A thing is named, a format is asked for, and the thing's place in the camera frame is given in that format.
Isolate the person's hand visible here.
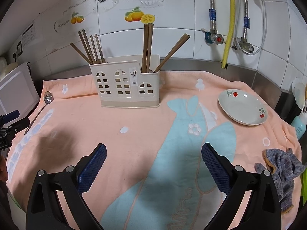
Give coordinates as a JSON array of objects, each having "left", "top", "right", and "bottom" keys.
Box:
[{"left": 0, "top": 155, "right": 8, "bottom": 183}]

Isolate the white microwave oven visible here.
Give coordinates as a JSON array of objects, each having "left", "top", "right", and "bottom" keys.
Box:
[{"left": 0, "top": 63, "right": 40, "bottom": 118}]

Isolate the metal spoon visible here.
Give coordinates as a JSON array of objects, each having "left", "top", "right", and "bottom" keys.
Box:
[{"left": 24, "top": 91, "right": 54, "bottom": 135}]

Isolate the grey knitted glove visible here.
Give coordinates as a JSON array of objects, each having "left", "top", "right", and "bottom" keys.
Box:
[{"left": 254, "top": 148, "right": 306, "bottom": 214}]

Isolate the green plastic stool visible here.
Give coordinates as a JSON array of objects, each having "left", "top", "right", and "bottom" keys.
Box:
[{"left": 298, "top": 170, "right": 307, "bottom": 212}]

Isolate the white kettle appliance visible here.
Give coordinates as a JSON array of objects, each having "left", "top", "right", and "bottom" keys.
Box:
[{"left": 0, "top": 57, "right": 7, "bottom": 73}]

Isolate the white label sticker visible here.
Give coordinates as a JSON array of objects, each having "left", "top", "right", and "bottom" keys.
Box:
[{"left": 21, "top": 23, "right": 35, "bottom": 46}]

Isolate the light blue bottle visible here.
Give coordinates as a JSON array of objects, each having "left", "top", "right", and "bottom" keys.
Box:
[{"left": 291, "top": 112, "right": 307, "bottom": 140}]

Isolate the beige plastic utensil holder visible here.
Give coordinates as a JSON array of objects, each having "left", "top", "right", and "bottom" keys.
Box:
[{"left": 89, "top": 55, "right": 160, "bottom": 108}]

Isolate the white dish with strawberries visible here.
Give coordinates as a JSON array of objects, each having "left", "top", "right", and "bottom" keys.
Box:
[{"left": 218, "top": 89, "right": 268, "bottom": 126}]

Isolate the peach whale pattern towel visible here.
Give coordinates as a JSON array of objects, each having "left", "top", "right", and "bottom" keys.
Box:
[{"left": 7, "top": 71, "right": 301, "bottom": 229}]

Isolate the chrome angle valve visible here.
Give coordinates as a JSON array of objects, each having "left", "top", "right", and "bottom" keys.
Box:
[{"left": 232, "top": 37, "right": 254, "bottom": 55}]

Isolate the black wall socket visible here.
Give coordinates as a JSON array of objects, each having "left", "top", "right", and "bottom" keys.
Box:
[{"left": 12, "top": 41, "right": 23, "bottom": 62}]

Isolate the red handle water valve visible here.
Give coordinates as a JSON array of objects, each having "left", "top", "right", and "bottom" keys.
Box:
[{"left": 201, "top": 28, "right": 224, "bottom": 45}]

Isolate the braided metal hose right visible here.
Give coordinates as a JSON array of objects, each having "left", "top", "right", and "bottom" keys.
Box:
[{"left": 239, "top": 0, "right": 250, "bottom": 41}]

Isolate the braided metal hose blue tag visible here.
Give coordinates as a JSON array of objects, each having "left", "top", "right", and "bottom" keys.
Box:
[{"left": 209, "top": 0, "right": 217, "bottom": 33}]

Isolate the white thin hose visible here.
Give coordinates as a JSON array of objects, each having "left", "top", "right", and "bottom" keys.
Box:
[{"left": 234, "top": 0, "right": 269, "bottom": 56}]

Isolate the yellow gas hose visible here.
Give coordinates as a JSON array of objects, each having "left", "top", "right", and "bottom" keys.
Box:
[{"left": 220, "top": 0, "right": 238, "bottom": 70}]

